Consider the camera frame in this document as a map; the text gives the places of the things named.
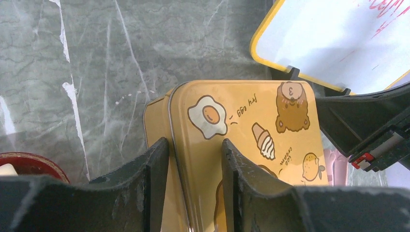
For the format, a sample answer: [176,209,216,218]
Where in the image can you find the silver box lid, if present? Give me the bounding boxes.
[166,80,328,232]

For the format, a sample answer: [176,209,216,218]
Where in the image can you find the gold chocolate box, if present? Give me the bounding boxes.
[143,90,190,232]

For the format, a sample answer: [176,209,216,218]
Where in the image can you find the pink metal tweezers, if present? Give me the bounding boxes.
[323,149,349,186]

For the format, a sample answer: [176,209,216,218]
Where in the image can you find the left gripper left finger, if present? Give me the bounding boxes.
[0,150,150,232]

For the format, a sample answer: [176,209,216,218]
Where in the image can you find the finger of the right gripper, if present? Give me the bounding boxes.
[316,83,410,172]

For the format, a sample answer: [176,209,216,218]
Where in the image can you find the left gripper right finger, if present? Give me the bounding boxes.
[222,139,410,232]

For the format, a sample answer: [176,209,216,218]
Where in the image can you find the red rectangular tray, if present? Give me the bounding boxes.
[0,152,70,183]

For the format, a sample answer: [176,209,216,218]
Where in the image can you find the square white chocolate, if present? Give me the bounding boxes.
[0,163,18,176]

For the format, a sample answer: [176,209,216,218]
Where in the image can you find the whiteboard with yellow frame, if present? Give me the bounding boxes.
[249,0,410,94]

